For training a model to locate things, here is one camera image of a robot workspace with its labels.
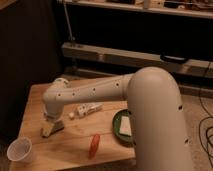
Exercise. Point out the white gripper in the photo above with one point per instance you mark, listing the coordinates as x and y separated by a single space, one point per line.
52 118

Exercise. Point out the yellow cheese wedge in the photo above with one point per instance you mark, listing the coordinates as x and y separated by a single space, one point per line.
47 129

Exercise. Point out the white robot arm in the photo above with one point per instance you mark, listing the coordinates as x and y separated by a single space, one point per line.
156 114

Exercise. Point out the dark grey eraser block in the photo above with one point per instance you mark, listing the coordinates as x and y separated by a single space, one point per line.
59 125

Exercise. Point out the wooden table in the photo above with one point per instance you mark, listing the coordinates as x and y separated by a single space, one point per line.
69 148

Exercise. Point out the orange carrot toy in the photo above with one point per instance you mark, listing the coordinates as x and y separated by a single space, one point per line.
94 145

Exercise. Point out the green bowl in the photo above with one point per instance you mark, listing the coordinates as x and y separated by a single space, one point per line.
116 123

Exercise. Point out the white sponge block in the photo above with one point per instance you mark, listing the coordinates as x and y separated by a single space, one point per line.
125 128

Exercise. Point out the metal pole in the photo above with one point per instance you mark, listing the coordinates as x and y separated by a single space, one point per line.
72 38

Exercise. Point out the upper shelf board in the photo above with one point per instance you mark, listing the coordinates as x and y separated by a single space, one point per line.
128 7

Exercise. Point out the grey metal shelf rail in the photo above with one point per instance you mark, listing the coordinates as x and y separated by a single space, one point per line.
135 59

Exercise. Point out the black handle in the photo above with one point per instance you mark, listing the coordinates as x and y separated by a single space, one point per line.
176 60

